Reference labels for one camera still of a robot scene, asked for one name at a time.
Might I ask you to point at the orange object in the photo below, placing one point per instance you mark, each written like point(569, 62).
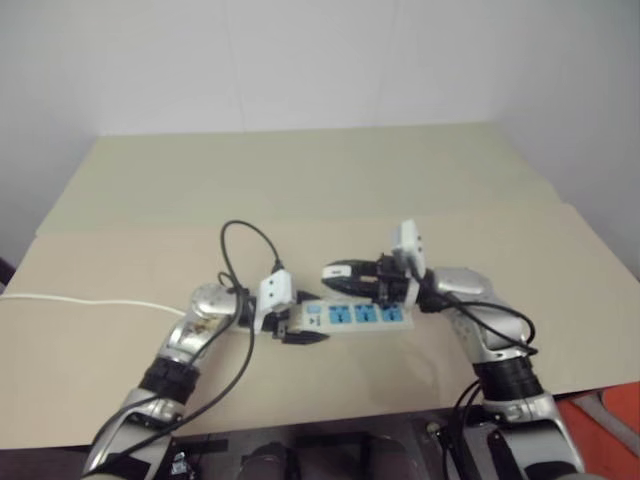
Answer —
point(617, 405)

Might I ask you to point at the dark rounded shape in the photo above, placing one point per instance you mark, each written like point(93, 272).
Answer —
point(270, 462)

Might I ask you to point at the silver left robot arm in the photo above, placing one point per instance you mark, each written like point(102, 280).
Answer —
point(205, 305)

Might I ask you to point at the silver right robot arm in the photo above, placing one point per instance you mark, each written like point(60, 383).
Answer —
point(465, 285)

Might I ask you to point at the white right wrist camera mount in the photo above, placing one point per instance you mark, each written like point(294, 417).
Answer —
point(407, 242)

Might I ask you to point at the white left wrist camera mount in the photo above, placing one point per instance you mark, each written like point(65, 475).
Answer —
point(276, 292)

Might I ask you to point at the white power strip blue sockets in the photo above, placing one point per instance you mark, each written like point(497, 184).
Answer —
point(345, 326)

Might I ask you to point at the white charger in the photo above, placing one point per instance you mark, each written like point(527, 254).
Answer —
point(336, 272)

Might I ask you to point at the beige cardboard sheet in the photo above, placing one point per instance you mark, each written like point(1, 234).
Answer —
point(125, 280)

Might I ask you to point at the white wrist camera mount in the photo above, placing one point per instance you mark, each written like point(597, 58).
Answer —
point(407, 242)
point(276, 292)

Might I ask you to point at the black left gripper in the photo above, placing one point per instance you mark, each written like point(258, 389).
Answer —
point(280, 325)

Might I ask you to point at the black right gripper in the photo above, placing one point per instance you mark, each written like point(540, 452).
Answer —
point(392, 282)

